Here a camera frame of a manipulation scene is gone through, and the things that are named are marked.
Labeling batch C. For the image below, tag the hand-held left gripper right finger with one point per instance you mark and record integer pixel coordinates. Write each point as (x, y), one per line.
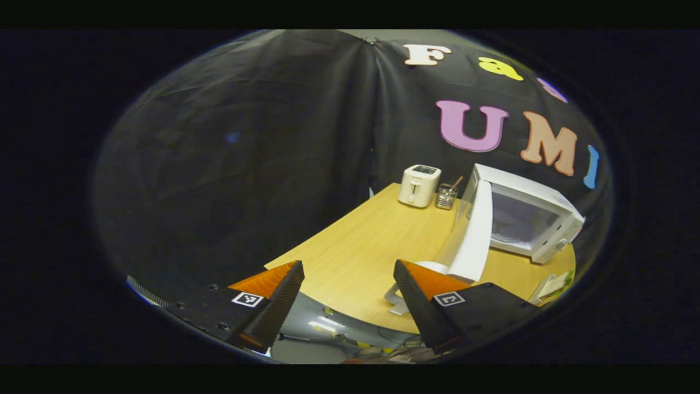
(418, 306)

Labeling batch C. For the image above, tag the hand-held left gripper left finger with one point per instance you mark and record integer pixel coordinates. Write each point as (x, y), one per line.
(281, 306)

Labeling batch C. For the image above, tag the lettuce sandwich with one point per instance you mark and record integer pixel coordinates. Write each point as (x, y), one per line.
(563, 282)

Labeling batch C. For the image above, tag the white microwave oven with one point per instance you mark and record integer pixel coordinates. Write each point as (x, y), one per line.
(536, 191)

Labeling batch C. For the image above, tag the white toaster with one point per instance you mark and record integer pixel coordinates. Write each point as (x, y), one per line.
(418, 189)

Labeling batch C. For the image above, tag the white ribbed tray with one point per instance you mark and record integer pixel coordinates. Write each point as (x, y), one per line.
(541, 293)

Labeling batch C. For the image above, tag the brown wooden stick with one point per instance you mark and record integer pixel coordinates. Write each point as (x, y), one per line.
(456, 183)

